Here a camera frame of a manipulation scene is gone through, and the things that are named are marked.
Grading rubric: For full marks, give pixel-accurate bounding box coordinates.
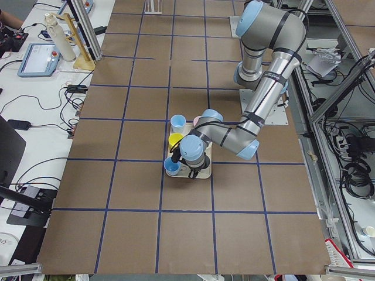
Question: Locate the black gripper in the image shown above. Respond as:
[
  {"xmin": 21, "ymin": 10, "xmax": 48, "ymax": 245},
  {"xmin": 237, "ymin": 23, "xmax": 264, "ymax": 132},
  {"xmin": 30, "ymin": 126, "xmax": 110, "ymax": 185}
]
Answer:
[{"xmin": 183, "ymin": 155, "xmax": 210, "ymax": 179}]

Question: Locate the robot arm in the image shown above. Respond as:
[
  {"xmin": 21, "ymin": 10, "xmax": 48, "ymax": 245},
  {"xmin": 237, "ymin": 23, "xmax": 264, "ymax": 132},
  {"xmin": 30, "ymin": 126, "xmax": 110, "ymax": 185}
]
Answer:
[{"xmin": 171, "ymin": 1, "xmax": 308, "ymax": 179}]

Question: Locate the blue cup at tray end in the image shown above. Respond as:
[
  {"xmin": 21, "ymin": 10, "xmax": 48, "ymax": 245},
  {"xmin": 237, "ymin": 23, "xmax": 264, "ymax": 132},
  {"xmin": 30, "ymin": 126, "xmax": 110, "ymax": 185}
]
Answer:
[{"xmin": 163, "ymin": 157, "xmax": 181, "ymax": 176}]

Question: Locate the yellow cup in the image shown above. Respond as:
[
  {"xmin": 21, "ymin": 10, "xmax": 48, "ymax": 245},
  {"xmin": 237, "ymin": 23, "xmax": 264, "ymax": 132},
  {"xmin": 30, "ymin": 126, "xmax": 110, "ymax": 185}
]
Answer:
[{"xmin": 168, "ymin": 133, "xmax": 184, "ymax": 153}]

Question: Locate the blue cup near pink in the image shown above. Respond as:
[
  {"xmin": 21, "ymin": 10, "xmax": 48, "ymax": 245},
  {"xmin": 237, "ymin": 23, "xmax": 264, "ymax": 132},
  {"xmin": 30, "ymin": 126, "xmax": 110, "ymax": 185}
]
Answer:
[{"xmin": 171, "ymin": 114, "xmax": 186, "ymax": 133}]

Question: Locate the beige serving tray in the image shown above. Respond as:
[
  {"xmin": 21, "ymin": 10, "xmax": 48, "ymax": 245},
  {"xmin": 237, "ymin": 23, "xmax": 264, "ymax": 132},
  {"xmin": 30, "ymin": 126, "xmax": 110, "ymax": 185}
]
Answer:
[{"xmin": 166, "ymin": 123, "xmax": 212, "ymax": 179}]

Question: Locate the wooden mug tree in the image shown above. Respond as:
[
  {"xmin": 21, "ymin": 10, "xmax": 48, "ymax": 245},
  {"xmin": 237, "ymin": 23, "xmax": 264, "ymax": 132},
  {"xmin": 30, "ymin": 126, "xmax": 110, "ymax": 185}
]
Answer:
[{"xmin": 62, "ymin": 13, "xmax": 95, "ymax": 71}]

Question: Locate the black monitor stand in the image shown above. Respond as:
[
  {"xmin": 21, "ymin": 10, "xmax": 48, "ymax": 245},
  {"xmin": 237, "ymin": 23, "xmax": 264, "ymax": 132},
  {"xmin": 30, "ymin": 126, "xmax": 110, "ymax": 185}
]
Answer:
[{"xmin": 0, "ymin": 115, "xmax": 58, "ymax": 228}]

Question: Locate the crumpled white paper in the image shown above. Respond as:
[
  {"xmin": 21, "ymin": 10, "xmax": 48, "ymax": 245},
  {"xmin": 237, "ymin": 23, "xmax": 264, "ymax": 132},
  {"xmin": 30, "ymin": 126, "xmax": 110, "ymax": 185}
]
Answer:
[{"xmin": 306, "ymin": 47, "xmax": 342, "ymax": 78}]

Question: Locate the black power adapter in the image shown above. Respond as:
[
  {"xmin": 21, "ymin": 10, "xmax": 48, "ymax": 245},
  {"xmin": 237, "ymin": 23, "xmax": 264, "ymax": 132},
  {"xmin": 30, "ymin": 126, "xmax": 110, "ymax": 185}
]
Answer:
[{"xmin": 7, "ymin": 119, "xmax": 32, "ymax": 131}]

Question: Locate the blue teach pendant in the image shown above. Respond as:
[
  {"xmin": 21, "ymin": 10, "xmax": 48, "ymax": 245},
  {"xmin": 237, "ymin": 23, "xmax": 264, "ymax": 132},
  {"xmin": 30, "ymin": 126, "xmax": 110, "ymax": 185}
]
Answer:
[{"xmin": 18, "ymin": 43, "xmax": 60, "ymax": 77}]

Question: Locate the beige water bottle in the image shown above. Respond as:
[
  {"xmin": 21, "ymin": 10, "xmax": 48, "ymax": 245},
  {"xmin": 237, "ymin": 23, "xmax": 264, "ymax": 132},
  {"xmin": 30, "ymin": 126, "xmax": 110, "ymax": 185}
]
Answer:
[{"xmin": 45, "ymin": 13, "xmax": 76, "ymax": 61}]

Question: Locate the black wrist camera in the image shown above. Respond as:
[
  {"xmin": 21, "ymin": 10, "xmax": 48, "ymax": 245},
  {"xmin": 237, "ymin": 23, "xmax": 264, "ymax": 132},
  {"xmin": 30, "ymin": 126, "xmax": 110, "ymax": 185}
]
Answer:
[{"xmin": 170, "ymin": 143, "xmax": 181, "ymax": 163}]

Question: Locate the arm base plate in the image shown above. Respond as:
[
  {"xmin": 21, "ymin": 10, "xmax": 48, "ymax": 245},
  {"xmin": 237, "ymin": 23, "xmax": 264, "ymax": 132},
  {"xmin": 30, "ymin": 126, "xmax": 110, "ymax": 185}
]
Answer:
[
  {"xmin": 239, "ymin": 89, "xmax": 289, "ymax": 125},
  {"xmin": 229, "ymin": 16, "xmax": 240, "ymax": 38}
]

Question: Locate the white wire cup rack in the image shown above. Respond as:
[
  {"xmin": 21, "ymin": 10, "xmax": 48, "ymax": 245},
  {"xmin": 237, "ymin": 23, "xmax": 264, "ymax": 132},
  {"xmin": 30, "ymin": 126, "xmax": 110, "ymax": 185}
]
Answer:
[{"xmin": 144, "ymin": 0, "xmax": 162, "ymax": 15}]

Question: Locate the aluminium frame post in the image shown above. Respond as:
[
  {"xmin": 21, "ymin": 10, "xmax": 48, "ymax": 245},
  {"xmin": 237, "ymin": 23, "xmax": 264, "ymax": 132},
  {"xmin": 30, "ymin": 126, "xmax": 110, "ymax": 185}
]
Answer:
[{"xmin": 66, "ymin": 0, "xmax": 103, "ymax": 61}]

